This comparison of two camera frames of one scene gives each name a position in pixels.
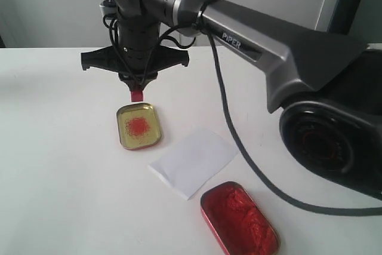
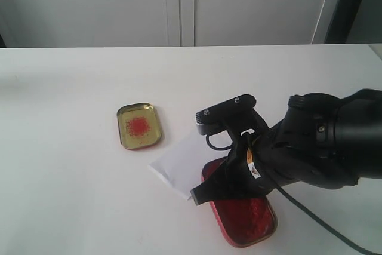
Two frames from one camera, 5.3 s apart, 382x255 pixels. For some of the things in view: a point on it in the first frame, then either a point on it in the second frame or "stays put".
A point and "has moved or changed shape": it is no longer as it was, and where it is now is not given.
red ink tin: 242,226 has moved or changed shape
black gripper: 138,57 → 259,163
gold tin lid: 138,126 stays put
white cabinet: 59,8 stays put
